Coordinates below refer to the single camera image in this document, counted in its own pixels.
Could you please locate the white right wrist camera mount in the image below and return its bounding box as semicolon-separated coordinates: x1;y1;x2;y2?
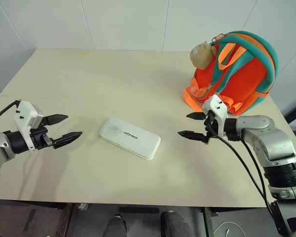
201;94;229;132

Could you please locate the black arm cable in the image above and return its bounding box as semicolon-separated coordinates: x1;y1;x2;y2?
206;118;275;216
238;138;267;198
0;100;22;127

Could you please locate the metal table leg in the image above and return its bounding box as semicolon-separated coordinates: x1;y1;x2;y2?
62;202;74;237
202;208;213;237

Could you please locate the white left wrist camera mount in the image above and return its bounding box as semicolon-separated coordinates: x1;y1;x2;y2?
13;100;44;153

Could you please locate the orange and teal backpack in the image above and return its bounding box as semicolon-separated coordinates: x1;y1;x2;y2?
182;30;280;117

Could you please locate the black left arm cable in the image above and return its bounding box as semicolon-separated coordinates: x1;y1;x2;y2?
0;100;22;127

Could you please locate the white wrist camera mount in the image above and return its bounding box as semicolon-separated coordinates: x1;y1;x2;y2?
201;94;229;132
13;100;44;153

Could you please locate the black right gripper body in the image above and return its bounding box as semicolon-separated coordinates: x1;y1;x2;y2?
201;110;219;144

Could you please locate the white rectangular case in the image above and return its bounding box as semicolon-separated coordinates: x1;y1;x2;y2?
99;117;162;161

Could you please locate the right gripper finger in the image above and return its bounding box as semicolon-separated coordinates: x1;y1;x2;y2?
186;112;208;121
177;130;208;143

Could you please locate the beige plush bear toy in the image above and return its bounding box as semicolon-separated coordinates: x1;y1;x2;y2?
189;41;219;70

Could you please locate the white floor cable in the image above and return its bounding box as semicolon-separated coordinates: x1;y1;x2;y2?
215;220;248;237

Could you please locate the dark rounded shape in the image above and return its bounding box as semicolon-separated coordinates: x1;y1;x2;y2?
103;213;128;237

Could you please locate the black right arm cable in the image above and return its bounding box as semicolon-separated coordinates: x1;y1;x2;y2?
238;138;267;198
206;118;275;216

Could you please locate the black table frame bar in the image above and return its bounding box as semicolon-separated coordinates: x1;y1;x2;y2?
118;206;160;214

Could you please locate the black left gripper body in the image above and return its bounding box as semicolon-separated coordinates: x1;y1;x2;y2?
29;115;56;151

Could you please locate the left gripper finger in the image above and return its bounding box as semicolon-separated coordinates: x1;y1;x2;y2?
53;131;83;150
44;114;69;126

